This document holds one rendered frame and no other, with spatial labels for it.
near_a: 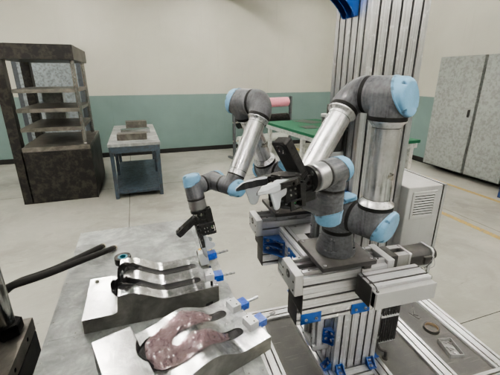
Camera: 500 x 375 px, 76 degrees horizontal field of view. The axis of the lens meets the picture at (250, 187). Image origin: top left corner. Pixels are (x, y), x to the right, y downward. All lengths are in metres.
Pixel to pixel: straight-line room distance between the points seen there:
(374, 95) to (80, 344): 1.27
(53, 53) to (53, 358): 4.14
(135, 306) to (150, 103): 6.52
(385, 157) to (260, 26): 7.24
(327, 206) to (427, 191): 0.77
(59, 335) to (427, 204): 1.56
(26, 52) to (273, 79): 5.15
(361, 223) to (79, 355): 1.04
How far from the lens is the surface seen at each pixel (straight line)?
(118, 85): 7.58
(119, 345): 1.16
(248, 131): 1.37
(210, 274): 1.37
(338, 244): 1.25
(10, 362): 1.45
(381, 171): 1.10
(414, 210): 1.59
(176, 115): 7.67
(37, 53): 5.05
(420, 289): 1.40
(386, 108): 1.05
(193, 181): 1.34
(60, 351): 1.38
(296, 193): 0.76
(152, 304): 1.35
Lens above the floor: 1.68
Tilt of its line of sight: 19 degrees down
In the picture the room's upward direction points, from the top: straight up
